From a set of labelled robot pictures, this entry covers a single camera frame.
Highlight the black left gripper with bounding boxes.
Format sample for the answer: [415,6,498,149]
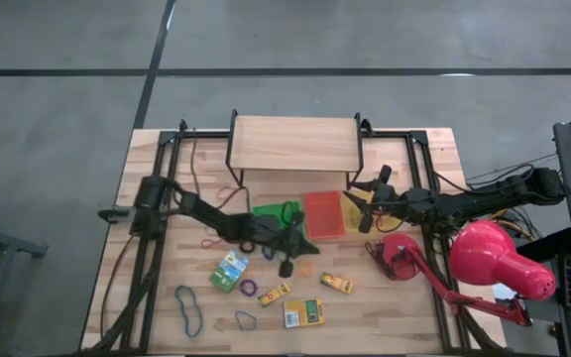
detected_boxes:
[258,211,320,279]

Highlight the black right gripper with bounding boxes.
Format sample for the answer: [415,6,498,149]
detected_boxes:
[343,166,403,234]

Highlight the orange plastic basket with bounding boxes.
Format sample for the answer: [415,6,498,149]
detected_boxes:
[303,190,346,240]

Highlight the green plastic basket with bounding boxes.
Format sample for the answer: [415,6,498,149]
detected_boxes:
[252,199,306,234]

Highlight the orange rubber band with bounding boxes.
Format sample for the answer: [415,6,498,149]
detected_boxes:
[215,184,241,201]

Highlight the red desk lamp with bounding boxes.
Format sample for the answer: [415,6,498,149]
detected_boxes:
[367,219,558,328]

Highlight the yellow plastic basket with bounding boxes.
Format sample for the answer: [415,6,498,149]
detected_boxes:
[340,190,404,235]

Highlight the small yellow crayon box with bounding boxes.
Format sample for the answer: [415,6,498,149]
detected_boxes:
[258,281,292,308]
[320,271,355,296]

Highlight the yellow crayon box with barcode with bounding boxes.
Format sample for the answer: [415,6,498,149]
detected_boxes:
[283,297,326,329]

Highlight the large green crayon box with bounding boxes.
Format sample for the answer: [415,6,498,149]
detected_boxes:
[208,250,251,294]

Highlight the wooden shelf riser black legs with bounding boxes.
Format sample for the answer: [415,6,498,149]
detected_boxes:
[224,108,366,192]

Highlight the small blue rubber band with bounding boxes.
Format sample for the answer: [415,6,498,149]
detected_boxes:
[234,309,259,332]

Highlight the large blue rubber band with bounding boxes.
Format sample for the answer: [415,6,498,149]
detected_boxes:
[173,285,204,339]

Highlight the black lamp power cable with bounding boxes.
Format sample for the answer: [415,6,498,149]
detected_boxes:
[366,239,400,282]

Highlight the black metal table frame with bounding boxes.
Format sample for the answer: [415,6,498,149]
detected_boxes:
[79,118,508,356]

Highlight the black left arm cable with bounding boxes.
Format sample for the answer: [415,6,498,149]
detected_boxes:
[188,127,302,225]

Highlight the bundle of coloured wires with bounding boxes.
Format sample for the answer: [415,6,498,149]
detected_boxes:
[466,153,564,242]

